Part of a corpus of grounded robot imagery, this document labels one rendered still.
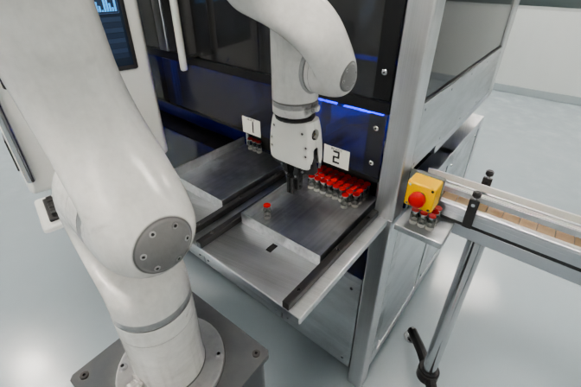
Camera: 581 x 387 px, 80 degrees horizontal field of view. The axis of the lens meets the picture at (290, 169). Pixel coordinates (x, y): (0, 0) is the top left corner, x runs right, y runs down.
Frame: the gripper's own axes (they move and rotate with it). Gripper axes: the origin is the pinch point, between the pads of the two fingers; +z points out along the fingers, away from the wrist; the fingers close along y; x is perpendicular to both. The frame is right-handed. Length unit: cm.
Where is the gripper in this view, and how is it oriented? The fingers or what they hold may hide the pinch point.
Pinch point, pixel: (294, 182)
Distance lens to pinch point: 71.7
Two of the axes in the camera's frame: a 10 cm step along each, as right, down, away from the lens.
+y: -7.8, -3.3, 5.4
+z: 0.0, 8.6, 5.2
